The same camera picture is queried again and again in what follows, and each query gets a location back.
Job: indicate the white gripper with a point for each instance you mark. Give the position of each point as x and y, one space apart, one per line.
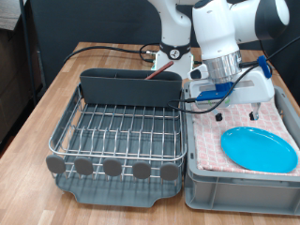
253 87

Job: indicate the blue plastic plate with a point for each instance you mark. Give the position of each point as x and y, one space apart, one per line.
259 150

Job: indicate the reddish brown wooden spoon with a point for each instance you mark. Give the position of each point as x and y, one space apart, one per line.
159 70

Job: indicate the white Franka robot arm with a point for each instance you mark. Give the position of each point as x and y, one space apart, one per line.
215 28

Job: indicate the grey dish rack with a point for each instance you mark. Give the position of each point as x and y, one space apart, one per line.
125 195

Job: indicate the pink checked towel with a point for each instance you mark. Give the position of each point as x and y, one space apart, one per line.
209 143

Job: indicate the grey plastic crate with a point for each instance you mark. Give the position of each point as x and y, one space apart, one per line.
250 193

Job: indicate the dark metal pole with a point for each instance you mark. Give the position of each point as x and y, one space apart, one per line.
26 47

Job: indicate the dark wooden cabinet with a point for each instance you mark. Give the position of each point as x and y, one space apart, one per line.
12 78

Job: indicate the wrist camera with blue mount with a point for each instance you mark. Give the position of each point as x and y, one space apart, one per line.
215 92

